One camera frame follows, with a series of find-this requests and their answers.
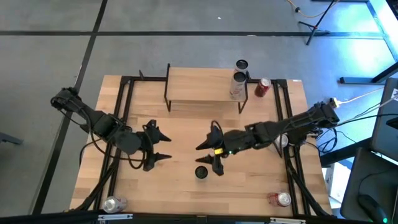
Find red cola can dark figure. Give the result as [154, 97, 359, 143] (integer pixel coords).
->
[267, 192, 292, 208]

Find silver mounting bracket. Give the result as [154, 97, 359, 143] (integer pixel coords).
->
[269, 217, 307, 224]
[98, 213, 134, 222]

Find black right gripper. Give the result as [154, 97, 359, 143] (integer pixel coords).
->
[195, 126, 251, 177]

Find black tripod stand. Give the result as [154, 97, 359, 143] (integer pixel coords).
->
[297, 0, 340, 46]

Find black cable bundle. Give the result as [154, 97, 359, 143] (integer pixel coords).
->
[317, 129, 358, 155]

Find slim white can blue print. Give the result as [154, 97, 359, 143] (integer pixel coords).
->
[195, 166, 209, 180]

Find yellow cable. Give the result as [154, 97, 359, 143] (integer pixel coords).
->
[285, 0, 340, 19]

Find slim white can red print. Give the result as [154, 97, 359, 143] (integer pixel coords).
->
[229, 72, 248, 101]

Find wooden shelf black metal legs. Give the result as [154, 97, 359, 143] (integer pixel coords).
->
[164, 63, 249, 114]

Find black crossbar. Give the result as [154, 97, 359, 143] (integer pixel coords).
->
[0, 210, 398, 224]

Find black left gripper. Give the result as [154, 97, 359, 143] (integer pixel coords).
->
[136, 119, 173, 172]

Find slim white can green print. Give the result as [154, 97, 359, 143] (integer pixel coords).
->
[233, 59, 249, 75]

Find black floor beam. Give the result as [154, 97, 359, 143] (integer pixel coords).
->
[319, 138, 373, 168]

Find grey furniture leg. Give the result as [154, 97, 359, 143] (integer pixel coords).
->
[0, 132, 24, 146]

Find grey monitor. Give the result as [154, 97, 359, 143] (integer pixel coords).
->
[371, 77, 398, 162]

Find black computer mouse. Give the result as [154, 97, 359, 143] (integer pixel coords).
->
[357, 194, 389, 224]

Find white box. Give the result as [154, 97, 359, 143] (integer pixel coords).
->
[323, 161, 351, 205]

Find grey desk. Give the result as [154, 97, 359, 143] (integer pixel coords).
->
[340, 147, 398, 222]

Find black aluminium table frame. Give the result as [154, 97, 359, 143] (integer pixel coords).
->
[70, 74, 335, 218]

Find black metal rack frame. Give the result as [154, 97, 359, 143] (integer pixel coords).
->
[338, 0, 398, 85]

